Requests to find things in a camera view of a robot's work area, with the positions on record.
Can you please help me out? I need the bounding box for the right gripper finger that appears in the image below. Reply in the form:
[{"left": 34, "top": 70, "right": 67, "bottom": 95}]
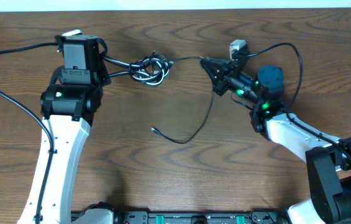
[
  {"left": 200, "top": 57, "right": 233, "bottom": 82},
  {"left": 212, "top": 78, "right": 229, "bottom": 96}
]

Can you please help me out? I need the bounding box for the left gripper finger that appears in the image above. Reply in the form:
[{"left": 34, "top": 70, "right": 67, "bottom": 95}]
[
  {"left": 99, "top": 67, "right": 111, "bottom": 86},
  {"left": 96, "top": 37, "right": 108, "bottom": 67}
]

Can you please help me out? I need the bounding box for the thick black cable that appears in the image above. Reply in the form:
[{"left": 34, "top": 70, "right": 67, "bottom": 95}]
[{"left": 103, "top": 51, "right": 172, "bottom": 86}]

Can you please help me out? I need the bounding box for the white cable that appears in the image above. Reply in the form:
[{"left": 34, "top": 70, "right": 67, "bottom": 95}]
[{"left": 131, "top": 58, "right": 172, "bottom": 87}]

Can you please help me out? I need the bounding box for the thin black cable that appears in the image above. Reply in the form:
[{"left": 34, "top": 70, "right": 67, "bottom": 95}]
[{"left": 151, "top": 55, "right": 216, "bottom": 144}]

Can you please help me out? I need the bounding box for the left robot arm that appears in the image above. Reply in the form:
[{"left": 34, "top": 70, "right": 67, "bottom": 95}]
[{"left": 18, "top": 34, "right": 110, "bottom": 223}]

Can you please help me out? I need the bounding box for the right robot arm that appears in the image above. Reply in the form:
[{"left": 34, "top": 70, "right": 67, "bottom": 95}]
[{"left": 200, "top": 58, "right": 351, "bottom": 223}]

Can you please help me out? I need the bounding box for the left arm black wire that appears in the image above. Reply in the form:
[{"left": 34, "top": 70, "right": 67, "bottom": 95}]
[{"left": 0, "top": 42, "right": 59, "bottom": 224}]

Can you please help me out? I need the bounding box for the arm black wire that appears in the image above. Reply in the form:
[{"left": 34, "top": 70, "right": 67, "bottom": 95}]
[
  {"left": 0, "top": 42, "right": 59, "bottom": 224},
  {"left": 246, "top": 42, "right": 351, "bottom": 197}
]

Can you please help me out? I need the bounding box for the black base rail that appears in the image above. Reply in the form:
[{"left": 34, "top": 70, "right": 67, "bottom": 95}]
[{"left": 72, "top": 209, "right": 290, "bottom": 224}]

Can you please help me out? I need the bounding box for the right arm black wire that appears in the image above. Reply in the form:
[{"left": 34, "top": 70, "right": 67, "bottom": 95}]
[{"left": 246, "top": 42, "right": 351, "bottom": 197}]

